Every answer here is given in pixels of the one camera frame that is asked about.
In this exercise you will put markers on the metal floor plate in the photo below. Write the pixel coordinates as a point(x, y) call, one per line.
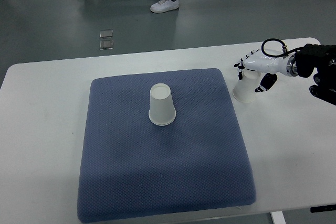
point(106, 44)
point(108, 33)

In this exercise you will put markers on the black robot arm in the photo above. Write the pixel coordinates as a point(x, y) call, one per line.
point(309, 60)

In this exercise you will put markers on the black table control panel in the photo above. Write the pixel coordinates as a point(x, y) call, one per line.
point(323, 208)

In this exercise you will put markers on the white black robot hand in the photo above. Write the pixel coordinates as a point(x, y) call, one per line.
point(257, 61)

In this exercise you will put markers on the blue-grey quilted cushion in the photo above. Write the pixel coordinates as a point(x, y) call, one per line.
point(131, 167)

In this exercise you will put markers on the white paper cup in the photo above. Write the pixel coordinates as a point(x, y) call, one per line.
point(161, 111)
point(244, 90)

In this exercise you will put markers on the white table leg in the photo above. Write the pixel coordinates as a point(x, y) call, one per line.
point(277, 217)

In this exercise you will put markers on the white paper cup on cushion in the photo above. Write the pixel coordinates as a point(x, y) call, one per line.
point(161, 111)

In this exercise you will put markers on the upper metal floor plate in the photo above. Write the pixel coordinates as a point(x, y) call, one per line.
point(108, 33)

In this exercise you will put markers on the lower metal floor plate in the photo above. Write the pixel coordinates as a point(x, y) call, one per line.
point(106, 44)

